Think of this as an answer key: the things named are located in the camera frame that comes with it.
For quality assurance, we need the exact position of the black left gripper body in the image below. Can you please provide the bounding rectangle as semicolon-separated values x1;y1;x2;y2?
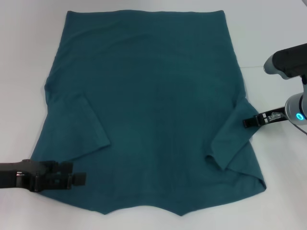
0;159;40;193

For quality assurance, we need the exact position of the right gripper cable with connector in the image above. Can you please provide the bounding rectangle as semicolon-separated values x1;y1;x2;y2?
268;112;307;135

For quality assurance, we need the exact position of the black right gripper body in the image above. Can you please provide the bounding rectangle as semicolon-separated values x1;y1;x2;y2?
257;107;288;126

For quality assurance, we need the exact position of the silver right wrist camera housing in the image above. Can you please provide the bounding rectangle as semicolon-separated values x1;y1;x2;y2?
263;43;307;81

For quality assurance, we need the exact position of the teal blue shirt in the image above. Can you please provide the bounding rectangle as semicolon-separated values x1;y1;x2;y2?
31;9;267;210

